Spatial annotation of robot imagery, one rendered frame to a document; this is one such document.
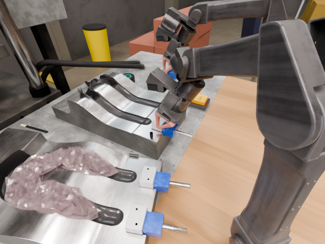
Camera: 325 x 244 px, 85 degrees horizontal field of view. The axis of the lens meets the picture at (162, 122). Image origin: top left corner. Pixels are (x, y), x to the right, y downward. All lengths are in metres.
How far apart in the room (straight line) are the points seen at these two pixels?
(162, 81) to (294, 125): 0.35
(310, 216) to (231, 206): 0.20
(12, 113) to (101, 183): 0.68
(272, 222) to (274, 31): 0.25
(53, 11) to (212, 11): 0.90
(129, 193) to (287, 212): 0.34
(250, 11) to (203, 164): 0.50
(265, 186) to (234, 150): 0.41
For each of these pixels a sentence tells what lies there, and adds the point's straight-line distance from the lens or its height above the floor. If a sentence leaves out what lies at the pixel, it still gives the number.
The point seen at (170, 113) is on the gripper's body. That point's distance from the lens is 0.49.
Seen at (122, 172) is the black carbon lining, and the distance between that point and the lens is 0.54.
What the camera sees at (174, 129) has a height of 0.91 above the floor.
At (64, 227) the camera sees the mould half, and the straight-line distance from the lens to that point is 0.48.
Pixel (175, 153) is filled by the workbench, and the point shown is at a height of 0.80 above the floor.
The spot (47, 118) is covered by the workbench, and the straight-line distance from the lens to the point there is 0.92.
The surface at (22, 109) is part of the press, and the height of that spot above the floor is 0.79.
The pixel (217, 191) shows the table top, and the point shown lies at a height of 0.80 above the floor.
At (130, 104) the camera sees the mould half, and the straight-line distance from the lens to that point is 0.72.
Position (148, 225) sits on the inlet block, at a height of 0.87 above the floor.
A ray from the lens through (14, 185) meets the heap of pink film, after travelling 0.58.
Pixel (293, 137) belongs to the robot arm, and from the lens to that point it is 0.21.
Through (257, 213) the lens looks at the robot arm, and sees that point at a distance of 0.34.
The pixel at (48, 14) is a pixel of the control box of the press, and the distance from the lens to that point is 1.28.
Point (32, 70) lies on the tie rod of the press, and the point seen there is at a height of 0.92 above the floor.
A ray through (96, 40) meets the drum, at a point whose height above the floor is 0.42.
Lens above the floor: 1.29
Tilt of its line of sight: 40 degrees down
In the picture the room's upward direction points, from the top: straight up
